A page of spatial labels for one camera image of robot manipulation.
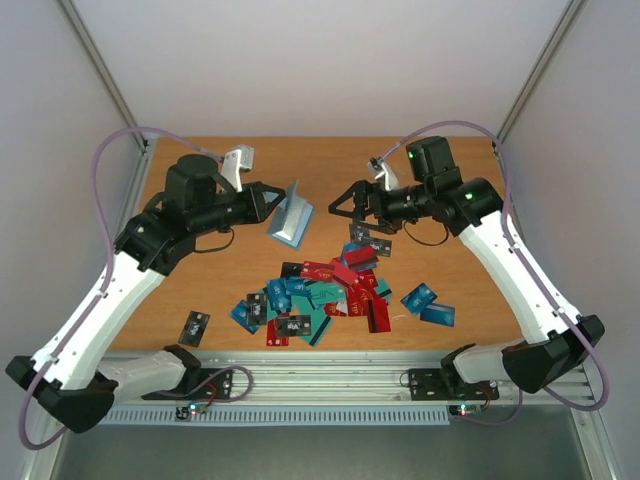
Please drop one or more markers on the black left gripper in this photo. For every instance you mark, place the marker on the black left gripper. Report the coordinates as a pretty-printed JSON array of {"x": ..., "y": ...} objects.
[{"x": 258, "y": 210}]

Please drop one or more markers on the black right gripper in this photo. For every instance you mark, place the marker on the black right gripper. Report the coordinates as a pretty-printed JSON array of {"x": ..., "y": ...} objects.
[{"x": 369, "y": 203}]

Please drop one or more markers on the teal leather card holder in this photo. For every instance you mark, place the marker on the teal leather card holder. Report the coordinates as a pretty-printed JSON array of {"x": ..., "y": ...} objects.
[{"x": 291, "y": 219}]

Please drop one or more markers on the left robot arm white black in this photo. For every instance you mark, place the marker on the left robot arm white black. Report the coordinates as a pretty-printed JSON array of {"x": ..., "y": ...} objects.
[{"x": 68, "y": 376}]

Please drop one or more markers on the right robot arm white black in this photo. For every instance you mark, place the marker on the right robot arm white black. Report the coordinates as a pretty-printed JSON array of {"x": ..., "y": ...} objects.
[{"x": 555, "y": 336}]

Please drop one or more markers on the black card near right arm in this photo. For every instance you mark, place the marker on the black card near right arm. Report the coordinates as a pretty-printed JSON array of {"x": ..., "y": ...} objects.
[{"x": 361, "y": 236}]

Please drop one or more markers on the red card with magnetic stripe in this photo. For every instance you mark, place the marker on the red card with magnetic stripe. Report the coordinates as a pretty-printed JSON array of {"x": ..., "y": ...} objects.
[{"x": 362, "y": 258}]

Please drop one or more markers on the teal VIP card centre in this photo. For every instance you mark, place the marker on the teal VIP card centre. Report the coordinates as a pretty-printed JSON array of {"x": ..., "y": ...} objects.
[{"x": 316, "y": 295}]

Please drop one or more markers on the blue card left pile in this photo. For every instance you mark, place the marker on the blue card left pile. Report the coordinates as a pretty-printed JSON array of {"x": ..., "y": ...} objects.
[{"x": 277, "y": 295}]

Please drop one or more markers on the black card left pile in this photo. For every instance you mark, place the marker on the black card left pile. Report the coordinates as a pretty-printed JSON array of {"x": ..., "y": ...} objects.
[{"x": 257, "y": 306}]

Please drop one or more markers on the blue card far right upper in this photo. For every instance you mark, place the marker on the blue card far right upper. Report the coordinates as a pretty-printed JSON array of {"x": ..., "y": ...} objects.
[{"x": 418, "y": 299}]

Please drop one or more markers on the teal card with black stripe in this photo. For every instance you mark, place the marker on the teal card with black stripe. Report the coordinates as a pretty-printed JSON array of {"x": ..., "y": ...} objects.
[{"x": 320, "y": 331}]

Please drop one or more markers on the black card on red card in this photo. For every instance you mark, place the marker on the black card on red card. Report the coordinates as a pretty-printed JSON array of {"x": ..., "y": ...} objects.
[{"x": 293, "y": 325}]

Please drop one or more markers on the blue card far right lower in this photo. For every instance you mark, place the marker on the blue card far right lower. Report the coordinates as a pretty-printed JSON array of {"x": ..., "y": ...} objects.
[{"x": 438, "y": 314}]

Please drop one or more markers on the lone black VIP card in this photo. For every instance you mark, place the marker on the lone black VIP card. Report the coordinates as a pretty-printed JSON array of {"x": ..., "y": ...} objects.
[{"x": 194, "y": 329}]

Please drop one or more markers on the left small circuit board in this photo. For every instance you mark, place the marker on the left small circuit board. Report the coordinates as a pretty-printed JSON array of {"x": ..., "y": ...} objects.
[{"x": 190, "y": 411}]

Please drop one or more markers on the small circuit board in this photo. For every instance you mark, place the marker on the small circuit board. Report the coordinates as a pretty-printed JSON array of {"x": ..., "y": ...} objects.
[
  {"x": 465, "y": 409},
  {"x": 190, "y": 411}
]

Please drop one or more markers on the right small circuit board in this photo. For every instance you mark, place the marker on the right small circuit board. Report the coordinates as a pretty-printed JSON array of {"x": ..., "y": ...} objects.
[{"x": 465, "y": 409}]

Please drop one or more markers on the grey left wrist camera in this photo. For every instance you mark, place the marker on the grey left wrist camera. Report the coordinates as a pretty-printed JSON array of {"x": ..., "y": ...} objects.
[{"x": 236, "y": 161}]

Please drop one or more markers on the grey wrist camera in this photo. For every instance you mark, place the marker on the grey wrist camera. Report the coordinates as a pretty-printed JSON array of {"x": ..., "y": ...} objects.
[
  {"x": 383, "y": 174},
  {"x": 236, "y": 161}
]

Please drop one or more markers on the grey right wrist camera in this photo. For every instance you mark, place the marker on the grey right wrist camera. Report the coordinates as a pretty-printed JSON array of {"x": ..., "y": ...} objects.
[{"x": 383, "y": 174}]

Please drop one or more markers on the aluminium frame rail front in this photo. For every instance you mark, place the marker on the aluminium frame rail front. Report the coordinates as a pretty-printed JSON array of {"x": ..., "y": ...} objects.
[{"x": 287, "y": 377}]

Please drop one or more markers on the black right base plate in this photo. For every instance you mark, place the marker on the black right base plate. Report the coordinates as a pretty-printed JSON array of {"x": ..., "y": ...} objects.
[{"x": 430, "y": 384}]

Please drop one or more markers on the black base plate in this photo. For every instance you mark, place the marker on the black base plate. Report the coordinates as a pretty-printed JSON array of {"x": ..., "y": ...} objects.
[
  {"x": 208, "y": 383},
  {"x": 430, "y": 384}
]

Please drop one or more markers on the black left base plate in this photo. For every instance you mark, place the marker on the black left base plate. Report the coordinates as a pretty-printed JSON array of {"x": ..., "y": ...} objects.
[{"x": 208, "y": 383}]

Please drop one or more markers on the grey slotted cable duct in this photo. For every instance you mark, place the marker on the grey slotted cable duct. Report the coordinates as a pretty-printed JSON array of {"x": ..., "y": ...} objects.
[{"x": 282, "y": 416}]

